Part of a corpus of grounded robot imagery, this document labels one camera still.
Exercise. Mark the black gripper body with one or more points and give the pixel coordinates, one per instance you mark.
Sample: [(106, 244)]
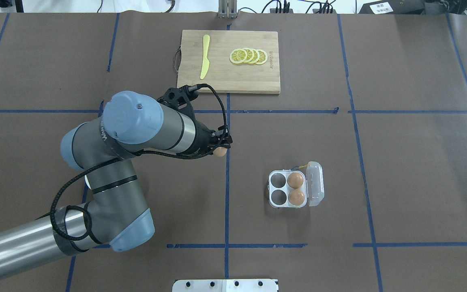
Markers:
[(203, 140)]

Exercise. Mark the brown egg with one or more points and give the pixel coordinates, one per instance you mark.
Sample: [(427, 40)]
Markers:
[(297, 197), (220, 151), (295, 180)]

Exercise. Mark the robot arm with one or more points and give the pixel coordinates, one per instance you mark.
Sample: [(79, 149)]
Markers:
[(104, 203)]

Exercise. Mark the clear plastic egg box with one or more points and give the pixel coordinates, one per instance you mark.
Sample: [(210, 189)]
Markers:
[(313, 187)]

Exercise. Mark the black box with label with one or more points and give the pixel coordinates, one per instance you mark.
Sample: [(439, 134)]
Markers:
[(399, 7)]

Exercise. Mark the wooden cutting board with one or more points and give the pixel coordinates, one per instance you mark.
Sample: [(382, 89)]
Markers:
[(224, 76)]

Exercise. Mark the front lemon slice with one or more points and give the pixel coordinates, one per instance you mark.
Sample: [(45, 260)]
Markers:
[(238, 56)]

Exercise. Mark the lemon slice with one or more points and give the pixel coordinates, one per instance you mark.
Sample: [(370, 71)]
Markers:
[(249, 53), (254, 57), (262, 57), (238, 56)]

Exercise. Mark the rear lemon slice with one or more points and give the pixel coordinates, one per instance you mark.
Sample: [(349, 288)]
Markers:
[(262, 57)]

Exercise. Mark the yellow plastic knife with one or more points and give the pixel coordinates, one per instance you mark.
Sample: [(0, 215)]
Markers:
[(205, 61)]

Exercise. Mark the white bowl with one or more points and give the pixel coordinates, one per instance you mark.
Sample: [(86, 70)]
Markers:
[(87, 182)]

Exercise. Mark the aluminium frame post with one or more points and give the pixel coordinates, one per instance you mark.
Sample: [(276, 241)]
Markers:
[(227, 9)]

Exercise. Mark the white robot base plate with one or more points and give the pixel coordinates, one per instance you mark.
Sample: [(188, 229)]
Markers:
[(226, 285)]

